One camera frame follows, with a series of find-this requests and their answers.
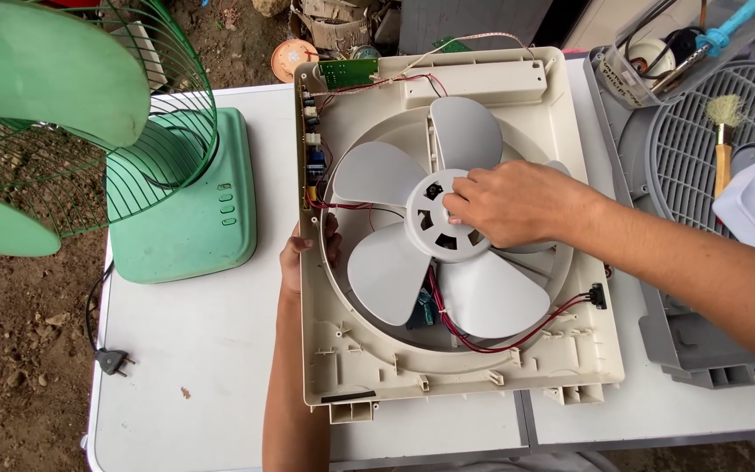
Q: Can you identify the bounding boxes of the person's left hand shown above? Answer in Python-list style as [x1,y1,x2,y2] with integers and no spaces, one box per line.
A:
[278,212,343,296]

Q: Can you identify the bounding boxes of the person's right hand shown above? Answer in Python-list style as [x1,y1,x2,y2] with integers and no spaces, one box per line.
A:
[442,160,608,249]

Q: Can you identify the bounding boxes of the grey five-blade fan impeller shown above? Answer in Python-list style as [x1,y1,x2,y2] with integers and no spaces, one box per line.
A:
[332,96,575,340]

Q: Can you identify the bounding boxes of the cream plastic fan housing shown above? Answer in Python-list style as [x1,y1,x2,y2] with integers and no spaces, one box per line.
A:
[294,46,626,425]

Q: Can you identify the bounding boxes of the green desk fan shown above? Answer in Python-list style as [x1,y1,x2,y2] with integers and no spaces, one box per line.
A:
[0,0,258,285]

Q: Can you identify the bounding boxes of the clear plastic container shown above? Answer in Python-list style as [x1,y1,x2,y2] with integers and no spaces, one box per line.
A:
[597,0,755,110]

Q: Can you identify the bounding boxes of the grey fan grille housing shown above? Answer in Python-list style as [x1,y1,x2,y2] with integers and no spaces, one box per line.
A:
[584,45,755,390]

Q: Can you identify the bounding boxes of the small green circuit board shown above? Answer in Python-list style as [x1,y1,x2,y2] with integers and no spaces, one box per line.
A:
[431,36,473,55]

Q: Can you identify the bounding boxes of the grey flat panel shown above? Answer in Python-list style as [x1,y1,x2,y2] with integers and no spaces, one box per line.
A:
[398,0,554,56]

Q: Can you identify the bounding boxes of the white round part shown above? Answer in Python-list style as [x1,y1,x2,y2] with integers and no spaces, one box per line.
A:
[627,37,677,74]

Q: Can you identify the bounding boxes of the orange round lid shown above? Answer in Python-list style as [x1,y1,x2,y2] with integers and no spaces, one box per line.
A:
[270,38,320,84]

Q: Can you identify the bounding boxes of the heap of cardboard scraps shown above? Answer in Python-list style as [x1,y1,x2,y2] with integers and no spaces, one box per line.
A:
[288,0,402,55]

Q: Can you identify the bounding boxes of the white ribbed block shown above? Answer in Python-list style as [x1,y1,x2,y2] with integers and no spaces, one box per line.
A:
[110,20,169,93]

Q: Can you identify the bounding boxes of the red wire bundle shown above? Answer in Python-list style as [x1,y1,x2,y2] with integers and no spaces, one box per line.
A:
[426,262,595,355]

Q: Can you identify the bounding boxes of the white twisted wire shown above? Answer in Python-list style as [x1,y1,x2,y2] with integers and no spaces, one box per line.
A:
[308,31,537,98]

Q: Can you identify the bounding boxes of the wooden handled brush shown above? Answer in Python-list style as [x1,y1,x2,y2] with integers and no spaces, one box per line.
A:
[705,94,748,199]

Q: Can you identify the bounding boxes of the black power cord with plug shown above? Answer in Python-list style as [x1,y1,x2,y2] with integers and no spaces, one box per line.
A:
[84,261,137,378]

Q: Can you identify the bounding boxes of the blue handled tool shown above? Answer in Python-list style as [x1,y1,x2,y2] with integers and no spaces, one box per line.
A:
[649,0,755,94]

